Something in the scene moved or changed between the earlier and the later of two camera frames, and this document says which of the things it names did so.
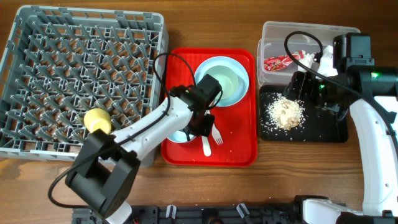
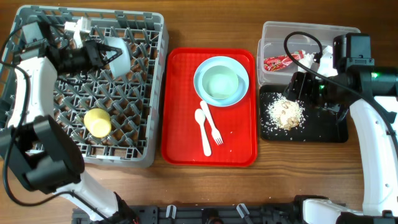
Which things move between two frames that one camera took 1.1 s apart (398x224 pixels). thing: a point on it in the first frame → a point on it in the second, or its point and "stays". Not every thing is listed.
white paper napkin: (307, 61) stays
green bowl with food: (227, 79) stays
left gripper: (207, 129) → (94, 50)
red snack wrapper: (274, 63) stays
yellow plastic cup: (96, 118) stays
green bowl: (180, 136) → (121, 65)
